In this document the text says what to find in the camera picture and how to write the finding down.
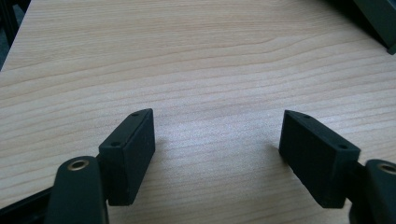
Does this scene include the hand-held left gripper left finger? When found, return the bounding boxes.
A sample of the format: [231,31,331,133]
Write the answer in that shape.
[98,107,156,207]

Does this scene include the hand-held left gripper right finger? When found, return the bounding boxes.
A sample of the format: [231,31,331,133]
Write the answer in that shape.
[277,109,362,209]

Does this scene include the dark grey box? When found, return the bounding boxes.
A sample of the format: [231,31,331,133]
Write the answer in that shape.
[352,0,396,56]

